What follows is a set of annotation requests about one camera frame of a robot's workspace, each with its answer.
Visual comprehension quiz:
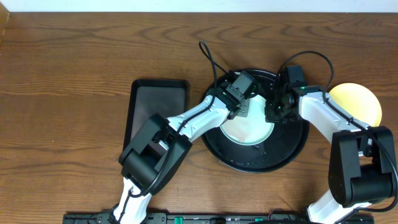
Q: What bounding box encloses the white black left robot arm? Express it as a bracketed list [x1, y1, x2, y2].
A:
[113, 87, 252, 223]

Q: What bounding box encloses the light green plate bottom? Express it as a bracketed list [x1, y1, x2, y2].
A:
[220, 95, 274, 146]

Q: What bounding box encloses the black round tray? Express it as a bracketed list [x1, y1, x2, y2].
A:
[201, 68, 309, 173]

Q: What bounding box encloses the black rectangular tray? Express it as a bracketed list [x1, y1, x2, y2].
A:
[123, 79, 189, 147]

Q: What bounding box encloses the yellow plate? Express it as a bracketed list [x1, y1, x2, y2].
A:
[329, 83, 382, 127]

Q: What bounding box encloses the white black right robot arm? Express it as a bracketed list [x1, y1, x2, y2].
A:
[265, 84, 397, 223]

